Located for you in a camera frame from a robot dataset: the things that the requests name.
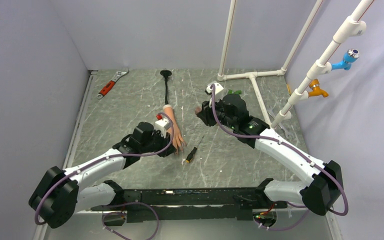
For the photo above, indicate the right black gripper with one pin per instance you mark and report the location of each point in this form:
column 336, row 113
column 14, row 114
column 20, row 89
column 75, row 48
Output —
column 206, row 114

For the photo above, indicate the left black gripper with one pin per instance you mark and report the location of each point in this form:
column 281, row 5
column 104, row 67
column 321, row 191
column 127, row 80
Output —
column 164, row 141

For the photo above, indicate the glitter nail polish bottle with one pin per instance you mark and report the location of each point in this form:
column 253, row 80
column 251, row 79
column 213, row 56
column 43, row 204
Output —
column 198, row 111

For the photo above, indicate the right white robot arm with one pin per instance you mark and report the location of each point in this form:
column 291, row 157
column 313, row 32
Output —
column 320, row 184

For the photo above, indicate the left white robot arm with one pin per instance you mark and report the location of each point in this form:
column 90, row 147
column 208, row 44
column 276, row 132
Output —
column 64, row 192

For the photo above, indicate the green valve pvc fitting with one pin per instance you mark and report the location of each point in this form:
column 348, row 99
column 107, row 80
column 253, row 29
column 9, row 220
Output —
column 238, row 92

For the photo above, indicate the mannequin practice hand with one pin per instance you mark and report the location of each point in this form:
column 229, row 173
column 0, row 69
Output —
column 177, row 141

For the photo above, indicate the near black yellow screwdriver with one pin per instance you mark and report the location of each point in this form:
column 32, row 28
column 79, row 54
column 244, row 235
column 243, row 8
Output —
column 192, row 153

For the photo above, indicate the black hand stand stem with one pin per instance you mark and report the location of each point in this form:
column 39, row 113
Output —
column 165, row 73

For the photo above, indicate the red adjustable wrench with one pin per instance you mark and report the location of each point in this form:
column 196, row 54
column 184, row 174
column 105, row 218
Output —
column 107, row 88

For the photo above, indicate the silver open-end wrench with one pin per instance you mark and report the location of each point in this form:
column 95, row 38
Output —
column 288, row 134

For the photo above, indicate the orange faucet valve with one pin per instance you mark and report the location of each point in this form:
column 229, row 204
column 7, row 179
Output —
column 316, row 90

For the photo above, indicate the blue faucet valve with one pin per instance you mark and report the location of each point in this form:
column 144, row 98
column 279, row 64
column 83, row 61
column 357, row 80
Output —
column 348, row 58

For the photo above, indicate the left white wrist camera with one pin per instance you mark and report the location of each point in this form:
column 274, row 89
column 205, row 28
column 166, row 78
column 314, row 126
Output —
column 162, row 125

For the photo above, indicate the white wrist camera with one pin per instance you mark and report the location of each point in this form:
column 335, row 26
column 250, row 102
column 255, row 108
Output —
column 216, row 88
column 162, row 125

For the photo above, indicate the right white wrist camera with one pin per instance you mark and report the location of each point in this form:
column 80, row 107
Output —
column 216, row 88

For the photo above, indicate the black base frame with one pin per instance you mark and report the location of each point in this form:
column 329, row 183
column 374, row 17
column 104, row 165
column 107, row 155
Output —
column 238, row 203

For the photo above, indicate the white pvc pipe frame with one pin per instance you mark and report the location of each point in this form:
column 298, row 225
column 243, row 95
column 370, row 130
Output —
column 331, row 28

